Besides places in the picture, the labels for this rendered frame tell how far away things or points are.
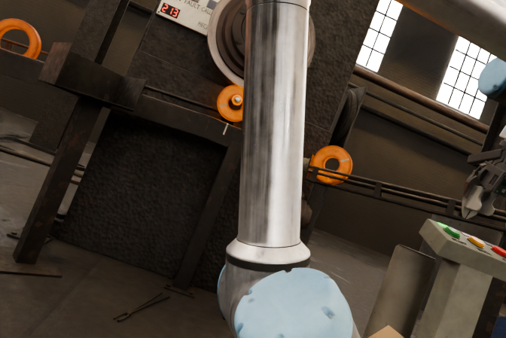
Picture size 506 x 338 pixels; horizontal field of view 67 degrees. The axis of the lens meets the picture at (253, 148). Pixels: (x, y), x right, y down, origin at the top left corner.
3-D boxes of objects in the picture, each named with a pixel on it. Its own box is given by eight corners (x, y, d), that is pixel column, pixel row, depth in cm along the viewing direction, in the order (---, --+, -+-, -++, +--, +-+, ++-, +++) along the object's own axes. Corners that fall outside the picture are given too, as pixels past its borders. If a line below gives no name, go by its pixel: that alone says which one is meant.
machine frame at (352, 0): (87, 208, 230) (197, -53, 241) (251, 266, 246) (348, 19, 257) (41, 234, 158) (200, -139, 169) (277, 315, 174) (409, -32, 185)
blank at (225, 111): (248, 83, 168) (249, 81, 164) (255, 117, 168) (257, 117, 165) (214, 89, 165) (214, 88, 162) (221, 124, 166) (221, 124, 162)
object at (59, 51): (-36, 243, 124) (53, 41, 129) (47, 253, 142) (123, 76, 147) (-28, 271, 109) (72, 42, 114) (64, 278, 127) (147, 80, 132)
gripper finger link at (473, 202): (464, 223, 92) (486, 190, 90) (452, 211, 98) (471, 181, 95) (475, 227, 93) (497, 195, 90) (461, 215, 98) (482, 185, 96)
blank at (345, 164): (319, 189, 156) (317, 187, 153) (310, 153, 161) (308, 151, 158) (357, 178, 151) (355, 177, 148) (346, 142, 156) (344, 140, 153)
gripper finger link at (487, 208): (475, 227, 93) (497, 195, 90) (461, 215, 98) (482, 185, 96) (486, 231, 93) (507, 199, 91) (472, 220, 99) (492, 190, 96)
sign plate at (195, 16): (156, 14, 171) (172, -22, 172) (210, 38, 175) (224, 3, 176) (156, 12, 169) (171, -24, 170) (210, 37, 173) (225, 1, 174)
